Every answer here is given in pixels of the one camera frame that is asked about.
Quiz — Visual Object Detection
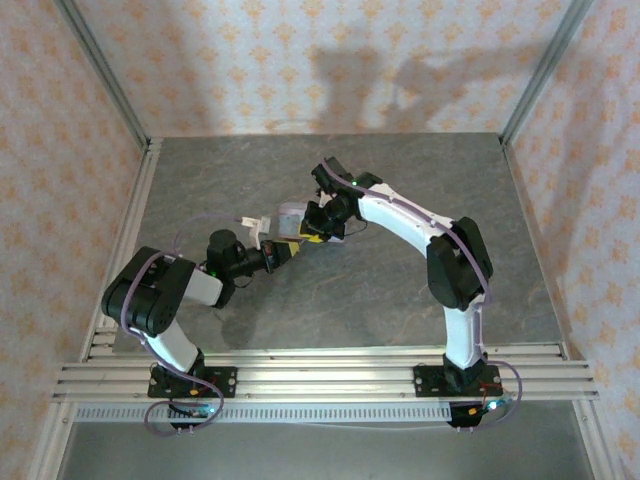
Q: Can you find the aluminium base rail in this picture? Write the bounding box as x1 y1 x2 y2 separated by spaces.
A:
49 342 600 404

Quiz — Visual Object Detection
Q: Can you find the purple cable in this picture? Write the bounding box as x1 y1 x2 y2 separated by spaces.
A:
322 157 524 432
119 213 251 437

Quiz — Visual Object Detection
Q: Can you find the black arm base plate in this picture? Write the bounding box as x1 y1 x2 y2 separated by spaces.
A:
413 364 502 400
147 366 238 400

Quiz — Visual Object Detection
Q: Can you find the aluminium side rail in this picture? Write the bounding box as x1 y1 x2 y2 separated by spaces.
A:
29 138 164 480

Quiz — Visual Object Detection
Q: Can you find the aluminium frame post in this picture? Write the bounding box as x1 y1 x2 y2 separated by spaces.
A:
499 0 595 146
53 0 151 149

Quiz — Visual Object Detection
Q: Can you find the white slotted cable duct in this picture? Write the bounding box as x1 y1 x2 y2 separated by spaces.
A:
74 402 454 425

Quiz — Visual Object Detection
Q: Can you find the black electronics bracket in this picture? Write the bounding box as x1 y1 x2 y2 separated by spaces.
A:
167 399 224 437
447 397 516 437

